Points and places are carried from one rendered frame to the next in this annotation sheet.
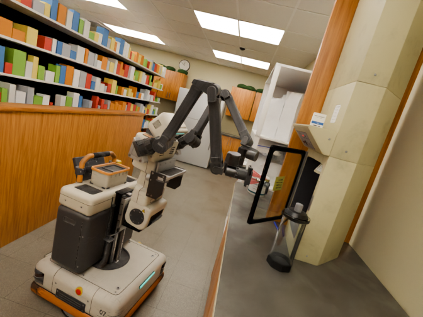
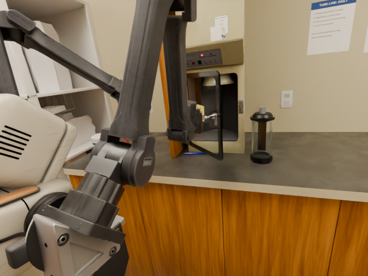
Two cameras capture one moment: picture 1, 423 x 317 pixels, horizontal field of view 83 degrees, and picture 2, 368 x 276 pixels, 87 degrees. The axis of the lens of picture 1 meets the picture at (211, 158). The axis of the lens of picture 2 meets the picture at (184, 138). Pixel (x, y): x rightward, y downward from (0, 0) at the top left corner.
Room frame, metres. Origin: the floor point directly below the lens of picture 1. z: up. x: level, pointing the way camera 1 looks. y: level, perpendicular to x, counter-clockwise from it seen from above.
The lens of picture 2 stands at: (1.03, 0.58, 1.39)
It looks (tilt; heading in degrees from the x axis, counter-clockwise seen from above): 18 degrees down; 285
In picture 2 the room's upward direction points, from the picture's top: 6 degrees counter-clockwise
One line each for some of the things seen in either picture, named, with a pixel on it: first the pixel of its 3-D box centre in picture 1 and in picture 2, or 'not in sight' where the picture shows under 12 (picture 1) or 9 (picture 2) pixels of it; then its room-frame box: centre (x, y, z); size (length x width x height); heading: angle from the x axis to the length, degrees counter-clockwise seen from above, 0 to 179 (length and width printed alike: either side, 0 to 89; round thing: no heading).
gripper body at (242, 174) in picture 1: (242, 174); (191, 122); (1.19, -0.17, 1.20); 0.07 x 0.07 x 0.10; 84
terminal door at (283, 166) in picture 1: (277, 185); (201, 114); (1.18, -0.36, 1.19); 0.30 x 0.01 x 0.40; 132
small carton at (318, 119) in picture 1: (317, 120); (217, 34); (1.08, -0.41, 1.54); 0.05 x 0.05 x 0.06; 73
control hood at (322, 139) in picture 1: (308, 137); (207, 55); (1.13, -0.41, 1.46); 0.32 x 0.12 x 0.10; 175
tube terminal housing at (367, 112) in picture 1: (338, 175); (215, 82); (1.12, -0.59, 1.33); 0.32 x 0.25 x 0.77; 175
